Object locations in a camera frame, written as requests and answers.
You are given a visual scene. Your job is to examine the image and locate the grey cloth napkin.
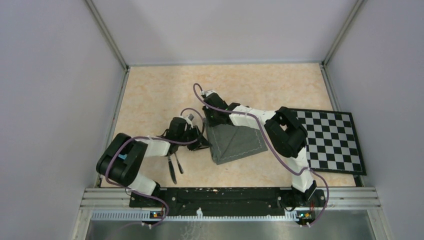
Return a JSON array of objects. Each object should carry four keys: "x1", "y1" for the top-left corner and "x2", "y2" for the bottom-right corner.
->
[{"x1": 205, "y1": 121, "x2": 268, "y2": 165}]

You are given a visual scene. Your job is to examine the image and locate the silver table knife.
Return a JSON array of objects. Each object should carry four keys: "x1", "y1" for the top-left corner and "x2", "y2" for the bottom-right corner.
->
[{"x1": 167, "y1": 155, "x2": 177, "y2": 185}]

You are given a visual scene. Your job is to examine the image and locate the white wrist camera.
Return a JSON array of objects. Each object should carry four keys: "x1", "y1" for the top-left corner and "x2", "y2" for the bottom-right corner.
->
[
  {"x1": 180, "y1": 113, "x2": 194, "y2": 128},
  {"x1": 201, "y1": 89, "x2": 216, "y2": 98}
]

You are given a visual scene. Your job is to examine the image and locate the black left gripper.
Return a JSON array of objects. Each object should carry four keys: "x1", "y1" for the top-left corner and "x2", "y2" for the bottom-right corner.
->
[{"x1": 177, "y1": 125, "x2": 212, "y2": 151}]

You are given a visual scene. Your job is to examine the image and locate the silver fork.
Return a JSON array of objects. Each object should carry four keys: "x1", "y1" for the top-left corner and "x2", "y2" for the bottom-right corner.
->
[{"x1": 174, "y1": 153, "x2": 184, "y2": 174}]

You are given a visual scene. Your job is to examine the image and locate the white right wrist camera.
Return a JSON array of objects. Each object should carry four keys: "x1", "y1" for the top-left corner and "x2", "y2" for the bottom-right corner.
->
[{"x1": 201, "y1": 89, "x2": 216, "y2": 98}]

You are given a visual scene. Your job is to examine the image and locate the aluminium frame rail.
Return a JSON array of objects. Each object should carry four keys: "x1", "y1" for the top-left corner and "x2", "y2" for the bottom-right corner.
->
[{"x1": 80, "y1": 187, "x2": 381, "y2": 223}]

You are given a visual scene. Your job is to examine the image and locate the black white checkerboard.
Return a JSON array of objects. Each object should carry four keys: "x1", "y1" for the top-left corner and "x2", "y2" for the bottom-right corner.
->
[{"x1": 292, "y1": 108, "x2": 367, "y2": 176}]

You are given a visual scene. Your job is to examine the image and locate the colourful card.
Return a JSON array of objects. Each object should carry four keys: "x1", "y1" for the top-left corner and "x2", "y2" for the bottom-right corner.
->
[{"x1": 118, "y1": 154, "x2": 128, "y2": 161}]

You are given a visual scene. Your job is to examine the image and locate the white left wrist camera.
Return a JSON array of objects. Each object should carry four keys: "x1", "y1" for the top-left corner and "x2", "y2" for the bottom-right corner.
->
[{"x1": 180, "y1": 113, "x2": 194, "y2": 128}]

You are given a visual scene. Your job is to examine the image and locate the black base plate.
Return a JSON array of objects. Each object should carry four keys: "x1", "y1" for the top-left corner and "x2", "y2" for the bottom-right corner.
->
[{"x1": 129, "y1": 187, "x2": 326, "y2": 217}]

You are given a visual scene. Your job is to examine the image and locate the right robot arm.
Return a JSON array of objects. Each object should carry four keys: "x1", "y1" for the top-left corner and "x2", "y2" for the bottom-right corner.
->
[{"x1": 201, "y1": 90, "x2": 317, "y2": 206}]

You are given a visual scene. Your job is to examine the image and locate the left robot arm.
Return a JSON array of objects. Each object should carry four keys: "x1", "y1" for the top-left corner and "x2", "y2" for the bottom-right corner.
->
[{"x1": 96, "y1": 115, "x2": 210, "y2": 207}]

